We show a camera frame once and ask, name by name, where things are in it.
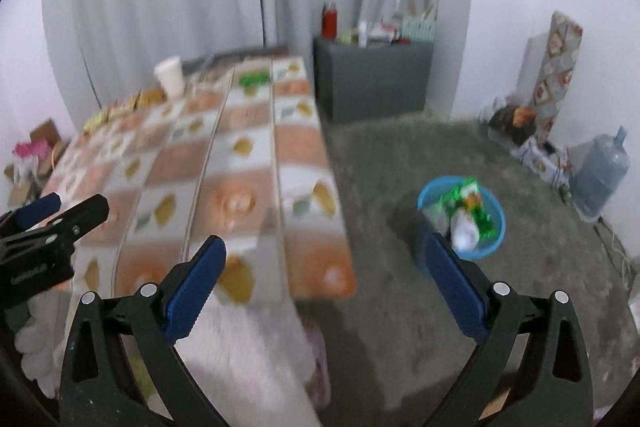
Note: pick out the patterned tall box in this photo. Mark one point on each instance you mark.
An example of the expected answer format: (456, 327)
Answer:
(557, 72)

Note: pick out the black orange box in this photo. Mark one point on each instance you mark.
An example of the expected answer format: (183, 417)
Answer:
(510, 122)

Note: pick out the cardboard box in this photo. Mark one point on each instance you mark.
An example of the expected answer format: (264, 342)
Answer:
(22, 187)

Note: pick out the blue plastic basin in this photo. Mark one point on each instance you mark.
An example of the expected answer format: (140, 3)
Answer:
(495, 217)

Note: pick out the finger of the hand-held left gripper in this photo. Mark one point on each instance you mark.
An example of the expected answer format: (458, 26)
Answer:
(35, 212)
(82, 219)

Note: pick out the white paper cup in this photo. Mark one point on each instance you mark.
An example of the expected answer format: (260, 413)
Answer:
(170, 77)

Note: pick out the grey cabinet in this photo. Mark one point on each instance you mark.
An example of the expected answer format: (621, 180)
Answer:
(370, 82)

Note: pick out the crumpled pink bag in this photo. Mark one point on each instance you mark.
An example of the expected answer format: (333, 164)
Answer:
(30, 152)

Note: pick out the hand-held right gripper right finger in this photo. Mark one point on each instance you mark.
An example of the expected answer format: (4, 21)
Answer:
(455, 287)

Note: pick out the empty blue water jug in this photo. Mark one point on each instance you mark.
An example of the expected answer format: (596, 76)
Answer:
(600, 177)

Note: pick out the green chip bag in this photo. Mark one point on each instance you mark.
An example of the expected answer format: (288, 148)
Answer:
(472, 199)

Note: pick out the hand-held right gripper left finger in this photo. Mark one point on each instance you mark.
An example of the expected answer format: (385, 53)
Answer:
(195, 287)

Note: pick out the red thermos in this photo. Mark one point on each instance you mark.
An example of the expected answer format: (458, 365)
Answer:
(330, 22)

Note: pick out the ginkgo patterned tablecloth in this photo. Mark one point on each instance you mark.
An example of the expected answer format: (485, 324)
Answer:
(250, 187)

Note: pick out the white printed box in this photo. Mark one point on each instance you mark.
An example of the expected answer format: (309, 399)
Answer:
(542, 162)

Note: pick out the mint green organizer box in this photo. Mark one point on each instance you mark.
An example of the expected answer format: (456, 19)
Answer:
(419, 29)

